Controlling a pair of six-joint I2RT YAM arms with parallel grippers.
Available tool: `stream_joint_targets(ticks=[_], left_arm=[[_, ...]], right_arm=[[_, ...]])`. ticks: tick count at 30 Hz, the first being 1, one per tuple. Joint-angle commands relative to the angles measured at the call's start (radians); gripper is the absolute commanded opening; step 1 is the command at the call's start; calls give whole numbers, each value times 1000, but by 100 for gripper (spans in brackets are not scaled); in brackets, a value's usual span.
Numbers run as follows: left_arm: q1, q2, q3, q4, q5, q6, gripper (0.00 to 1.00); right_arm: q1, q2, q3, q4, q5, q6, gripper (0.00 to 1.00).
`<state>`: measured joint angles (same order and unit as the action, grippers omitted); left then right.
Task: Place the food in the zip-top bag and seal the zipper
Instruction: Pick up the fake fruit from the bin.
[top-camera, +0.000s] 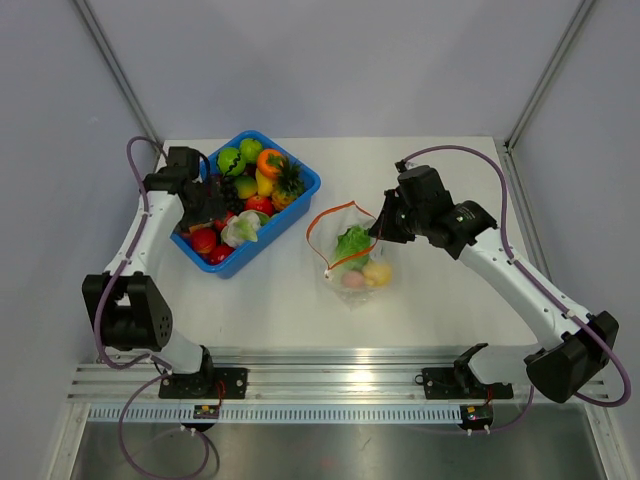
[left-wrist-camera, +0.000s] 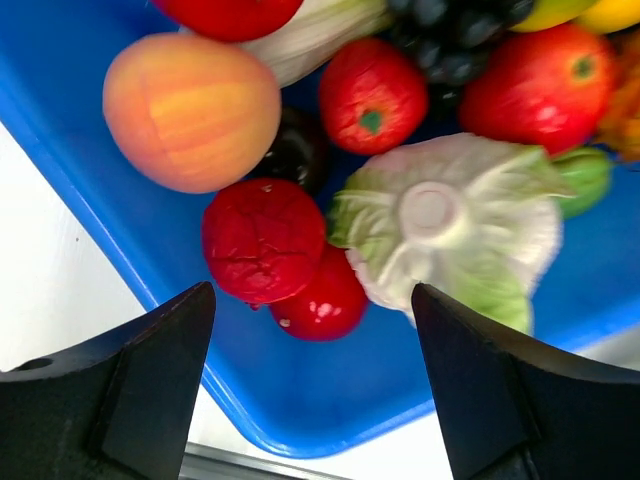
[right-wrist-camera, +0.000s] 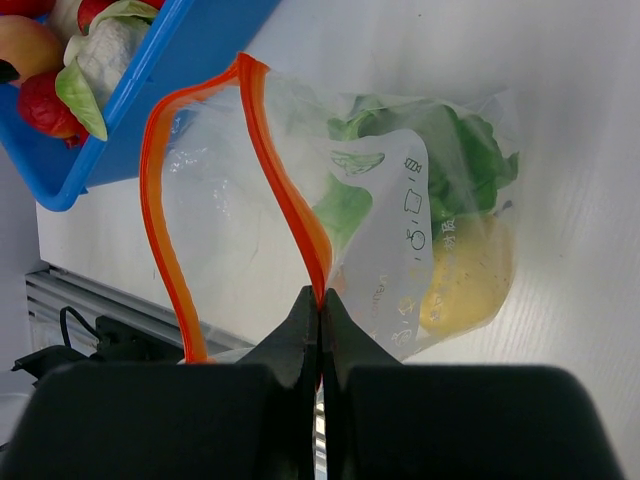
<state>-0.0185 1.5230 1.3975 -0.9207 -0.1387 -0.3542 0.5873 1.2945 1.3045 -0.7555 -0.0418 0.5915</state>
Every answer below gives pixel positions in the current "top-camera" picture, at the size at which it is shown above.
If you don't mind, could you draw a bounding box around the white slotted cable duct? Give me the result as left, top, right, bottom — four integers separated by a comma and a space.
88, 403, 462, 425

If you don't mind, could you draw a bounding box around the right frame post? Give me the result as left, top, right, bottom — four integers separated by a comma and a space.
504, 0, 599, 154

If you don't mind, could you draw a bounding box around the white green cabbage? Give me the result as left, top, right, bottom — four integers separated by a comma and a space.
221, 210, 271, 249

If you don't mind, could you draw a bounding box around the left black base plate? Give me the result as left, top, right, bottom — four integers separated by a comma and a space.
158, 367, 248, 400

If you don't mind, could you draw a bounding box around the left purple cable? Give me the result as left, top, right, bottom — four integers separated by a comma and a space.
93, 135, 221, 474

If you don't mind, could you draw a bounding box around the red apple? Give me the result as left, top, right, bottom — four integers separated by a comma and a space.
245, 195, 275, 217

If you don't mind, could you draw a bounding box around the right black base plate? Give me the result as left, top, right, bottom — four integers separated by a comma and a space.
414, 367, 514, 400

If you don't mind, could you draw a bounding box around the yellow lemon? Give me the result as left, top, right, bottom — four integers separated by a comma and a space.
362, 260, 393, 288

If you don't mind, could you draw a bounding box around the clear zip top bag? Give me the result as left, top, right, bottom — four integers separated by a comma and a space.
305, 201, 394, 309

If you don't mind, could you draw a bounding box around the yellow pepper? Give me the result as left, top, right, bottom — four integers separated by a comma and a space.
255, 170, 275, 197

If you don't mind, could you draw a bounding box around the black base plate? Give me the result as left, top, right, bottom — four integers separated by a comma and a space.
414, 367, 514, 400
158, 367, 248, 400

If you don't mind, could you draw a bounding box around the left frame post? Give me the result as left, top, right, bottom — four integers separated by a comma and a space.
69, 0, 161, 141

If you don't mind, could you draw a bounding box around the dark grape bunch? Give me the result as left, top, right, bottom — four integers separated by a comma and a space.
220, 176, 245, 215

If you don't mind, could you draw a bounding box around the frame post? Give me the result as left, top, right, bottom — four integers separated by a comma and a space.
504, 0, 599, 154
69, 0, 161, 141

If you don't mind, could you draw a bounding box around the pink egg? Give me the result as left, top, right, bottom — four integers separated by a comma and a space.
341, 270, 365, 289

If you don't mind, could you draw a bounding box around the blue plastic basket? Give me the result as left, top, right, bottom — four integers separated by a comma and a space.
171, 130, 321, 279

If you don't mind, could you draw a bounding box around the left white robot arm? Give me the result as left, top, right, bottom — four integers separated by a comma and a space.
82, 147, 225, 399

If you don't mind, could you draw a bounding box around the green lettuce head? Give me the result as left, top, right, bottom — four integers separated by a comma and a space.
331, 225, 372, 270

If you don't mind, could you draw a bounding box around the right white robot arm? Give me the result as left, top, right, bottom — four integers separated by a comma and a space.
369, 165, 619, 403

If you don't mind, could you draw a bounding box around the small pineapple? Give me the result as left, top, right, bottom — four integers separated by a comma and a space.
271, 158, 305, 211

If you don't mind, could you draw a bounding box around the red tomato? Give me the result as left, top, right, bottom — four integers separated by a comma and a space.
190, 228, 218, 255

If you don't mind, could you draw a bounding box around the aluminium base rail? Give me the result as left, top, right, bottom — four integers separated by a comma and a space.
67, 347, 610, 405

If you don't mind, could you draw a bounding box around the green yellow mango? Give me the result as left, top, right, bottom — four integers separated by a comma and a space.
234, 175, 258, 200

